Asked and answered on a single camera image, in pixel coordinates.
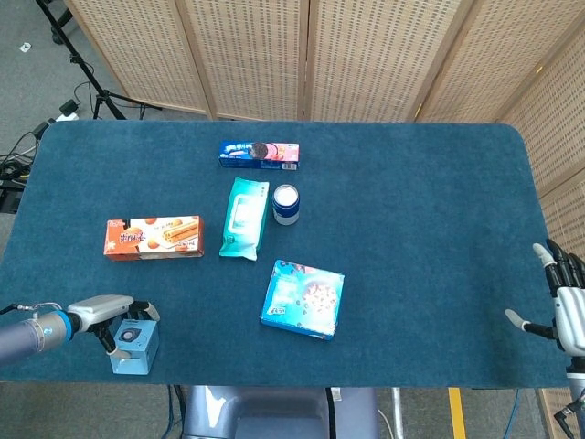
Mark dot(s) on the orange egg roll box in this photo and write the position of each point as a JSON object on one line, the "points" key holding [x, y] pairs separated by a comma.
{"points": [[153, 238]]}

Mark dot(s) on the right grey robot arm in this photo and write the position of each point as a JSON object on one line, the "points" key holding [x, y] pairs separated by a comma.
{"points": [[577, 398]]}

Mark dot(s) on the teal wet wipes pack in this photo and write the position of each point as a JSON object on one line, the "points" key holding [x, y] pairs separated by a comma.
{"points": [[242, 217]]}

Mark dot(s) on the woven wooden folding screen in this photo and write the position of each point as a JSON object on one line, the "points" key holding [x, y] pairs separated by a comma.
{"points": [[365, 55]]}

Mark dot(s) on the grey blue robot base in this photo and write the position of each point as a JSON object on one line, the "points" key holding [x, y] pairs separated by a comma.
{"points": [[274, 414]]}

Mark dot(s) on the small light blue box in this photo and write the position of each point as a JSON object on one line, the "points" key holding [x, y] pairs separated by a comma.
{"points": [[137, 347]]}

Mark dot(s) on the white paper scrap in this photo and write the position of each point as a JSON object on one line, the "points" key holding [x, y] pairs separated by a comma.
{"points": [[25, 46]]}

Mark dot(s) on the blue pink sandwich cookie box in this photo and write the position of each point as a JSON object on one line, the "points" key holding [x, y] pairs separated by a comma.
{"points": [[258, 155]]}

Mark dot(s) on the blue chocolate chip cookie box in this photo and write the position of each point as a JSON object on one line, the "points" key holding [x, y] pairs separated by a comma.
{"points": [[301, 299]]}

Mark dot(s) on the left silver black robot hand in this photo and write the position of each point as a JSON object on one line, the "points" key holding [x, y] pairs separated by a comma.
{"points": [[100, 308]]}

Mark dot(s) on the blue white drink can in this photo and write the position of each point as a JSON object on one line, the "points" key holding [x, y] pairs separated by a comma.
{"points": [[286, 206]]}

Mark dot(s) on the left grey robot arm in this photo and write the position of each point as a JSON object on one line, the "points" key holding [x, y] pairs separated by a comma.
{"points": [[32, 336]]}

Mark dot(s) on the metal table leg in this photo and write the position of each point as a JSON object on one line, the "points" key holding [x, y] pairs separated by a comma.
{"points": [[397, 411]]}

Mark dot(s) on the yellow floor tape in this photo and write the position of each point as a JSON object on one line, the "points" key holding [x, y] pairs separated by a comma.
{"points": [[457, 411]]}

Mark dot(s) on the black tripod stand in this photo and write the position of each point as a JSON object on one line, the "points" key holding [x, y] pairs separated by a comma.
{"points": [[87, 73]]}

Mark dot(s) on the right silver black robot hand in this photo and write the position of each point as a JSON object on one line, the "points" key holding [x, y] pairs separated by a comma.
{"points": [[571, 315]]}

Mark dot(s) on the blue felt table cover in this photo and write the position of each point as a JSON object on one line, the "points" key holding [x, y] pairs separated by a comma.
{"points": [[411, 228]]}

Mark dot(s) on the white power strip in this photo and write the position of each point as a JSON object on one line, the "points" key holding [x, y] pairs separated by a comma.
{"points": [[67, 113]]}

